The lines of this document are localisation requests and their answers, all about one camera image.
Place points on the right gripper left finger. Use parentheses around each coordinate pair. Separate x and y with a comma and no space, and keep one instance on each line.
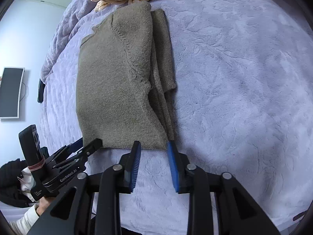
(90,204)

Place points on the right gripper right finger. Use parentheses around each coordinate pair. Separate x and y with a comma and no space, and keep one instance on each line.
(237,211)

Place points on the black bed corner pad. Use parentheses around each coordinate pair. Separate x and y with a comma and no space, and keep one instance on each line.
(41,88)

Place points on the white sleeve left forearm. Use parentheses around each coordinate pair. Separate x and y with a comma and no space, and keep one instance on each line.
(23,225)

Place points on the person's left hand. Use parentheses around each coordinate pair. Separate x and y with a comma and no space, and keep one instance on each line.
(43,204)

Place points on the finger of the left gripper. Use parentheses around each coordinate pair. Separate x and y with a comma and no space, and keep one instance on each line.
(81,155)
(64,152)

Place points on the lavender embossed bed blanket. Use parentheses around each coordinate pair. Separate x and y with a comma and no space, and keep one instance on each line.
(243,104)

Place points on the brown knit sweater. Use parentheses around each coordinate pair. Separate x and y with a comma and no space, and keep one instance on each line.
(125,79)

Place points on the white framed monitor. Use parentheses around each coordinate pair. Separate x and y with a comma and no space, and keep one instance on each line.
(10,92)

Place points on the dark phone on bed edge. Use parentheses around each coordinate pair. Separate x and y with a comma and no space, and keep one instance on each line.
(298,216)

